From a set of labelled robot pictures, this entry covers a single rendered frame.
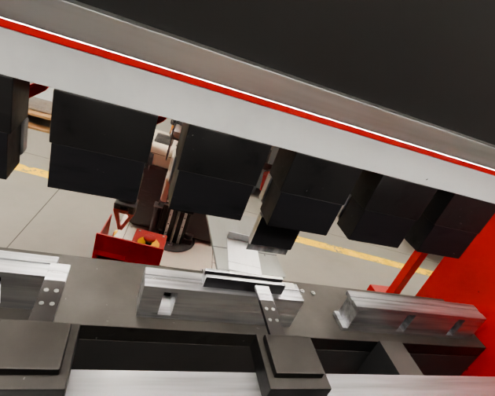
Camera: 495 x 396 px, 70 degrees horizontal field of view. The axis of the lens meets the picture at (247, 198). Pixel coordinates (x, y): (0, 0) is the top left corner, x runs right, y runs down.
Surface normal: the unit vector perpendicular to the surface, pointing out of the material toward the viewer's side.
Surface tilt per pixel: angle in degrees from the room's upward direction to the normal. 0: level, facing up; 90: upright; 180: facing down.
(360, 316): 90
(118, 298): 0
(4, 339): 0
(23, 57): 90
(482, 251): 90
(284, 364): 0
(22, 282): 90
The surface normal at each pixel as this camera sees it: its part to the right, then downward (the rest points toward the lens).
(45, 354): 0.33, -0.84
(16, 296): 0.21, 0.51
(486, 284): -0.92, -0.18
